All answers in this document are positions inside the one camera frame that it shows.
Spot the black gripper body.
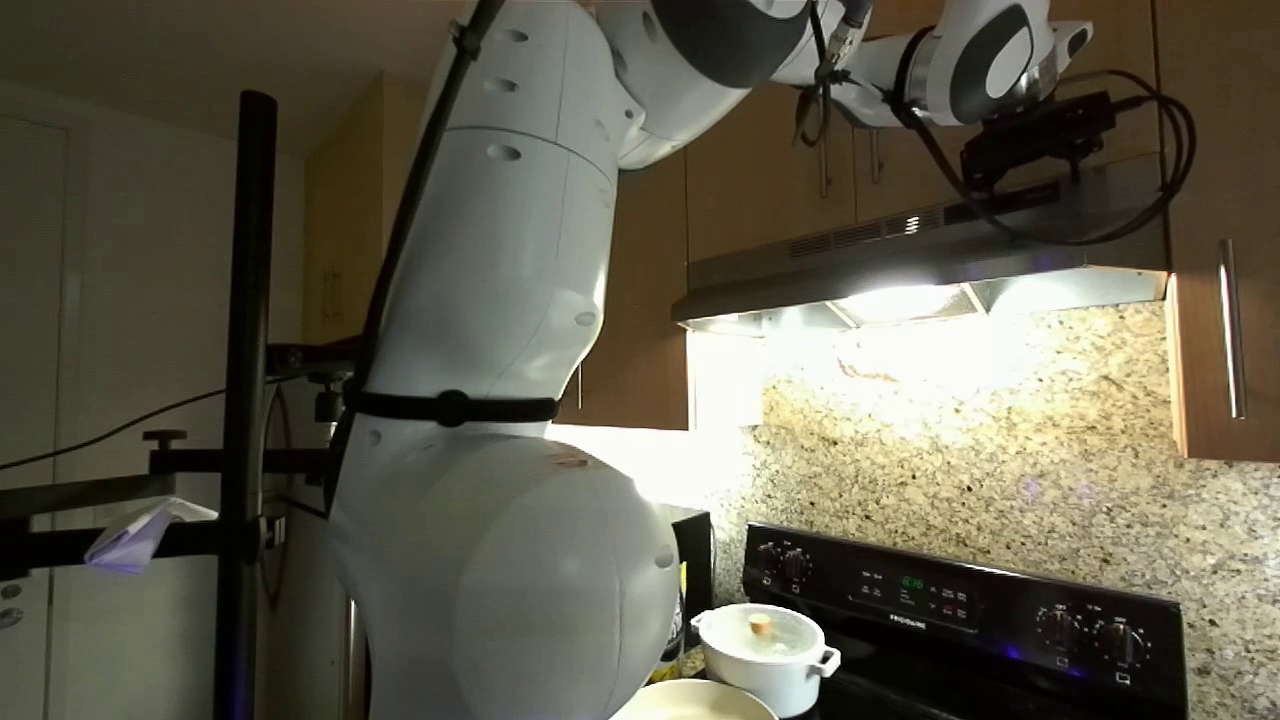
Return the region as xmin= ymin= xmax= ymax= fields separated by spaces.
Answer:
xmin=993 ymin=106 xmax=1088 ymax=183

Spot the black electric stove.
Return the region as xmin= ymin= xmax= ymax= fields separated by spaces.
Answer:
xmin=741 ymin=521 xmax=1191 ymax=720

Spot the wood cabinet door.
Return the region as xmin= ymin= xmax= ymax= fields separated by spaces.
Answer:
xmin=852 ymin=72 xmax=1169 ymax=228
xmin=685 ymin=87 xmax=855 ymax=267

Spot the range hood light panel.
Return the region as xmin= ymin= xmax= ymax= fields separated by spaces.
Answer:
xmin=834 ymin=277 xmax=989 ymax=329

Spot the stainless steel range hood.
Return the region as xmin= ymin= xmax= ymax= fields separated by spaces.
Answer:
xmin=673 ymin=157 xmax=1178 ymax=338

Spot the black countertop appliance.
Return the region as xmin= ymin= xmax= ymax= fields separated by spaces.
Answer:
xmin=660 ymin=509 xmax=722 ymax=636

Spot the white enamel pot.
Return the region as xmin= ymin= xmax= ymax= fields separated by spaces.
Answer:
xmin=688 ymin=602 xmax=850 ymax=720

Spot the white round bowl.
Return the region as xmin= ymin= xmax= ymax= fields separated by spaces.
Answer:
xmin=614 ymin=678 xmax=785 ymax=720

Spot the black vertical stand pole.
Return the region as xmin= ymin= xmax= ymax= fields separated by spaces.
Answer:
xmin=212 ymin=87 xmax=286 ymax=720

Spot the black metal stand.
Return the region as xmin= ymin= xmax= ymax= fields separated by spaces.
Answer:
xmin=0 ymin=78 xmax=317 ymax=720

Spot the white paper tag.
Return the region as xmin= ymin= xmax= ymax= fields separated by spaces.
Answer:
xmin=82 ymin=495 xmax=219 ymax=580

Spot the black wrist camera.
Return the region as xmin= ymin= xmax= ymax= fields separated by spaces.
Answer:
xmin=1056 ymin=87 xmax=1123 ymax=136

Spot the long metal cabinet handle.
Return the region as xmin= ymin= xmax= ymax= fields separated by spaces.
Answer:
xmin=1216 ymin=238 xmax=1250 ymax=423

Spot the tall wood wall cabinet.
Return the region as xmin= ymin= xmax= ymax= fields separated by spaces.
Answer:
xmin=1158 ymin=0 xmax=1280 ymax=463

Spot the plain wood wall cabinet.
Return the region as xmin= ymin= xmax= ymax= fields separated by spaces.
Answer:
xmin=555 ymin=143 xmax=692 ymax=431

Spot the black velcro arm strap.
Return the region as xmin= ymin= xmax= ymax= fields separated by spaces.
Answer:
xmin=339 ymin=386 xmax=564 ymax=431

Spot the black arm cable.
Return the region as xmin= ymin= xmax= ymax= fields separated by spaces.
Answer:
xmin=326 ymin=0 xmax=1199 ymax=516

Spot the small wood wall cabinet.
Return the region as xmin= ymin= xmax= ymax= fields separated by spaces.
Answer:
xmin=301 ymin=72 xmax=432 ymax=354

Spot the thin black camera cable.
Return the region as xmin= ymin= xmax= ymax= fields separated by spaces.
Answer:
xmin=0 ymin=386 xmax=234 ymax=477

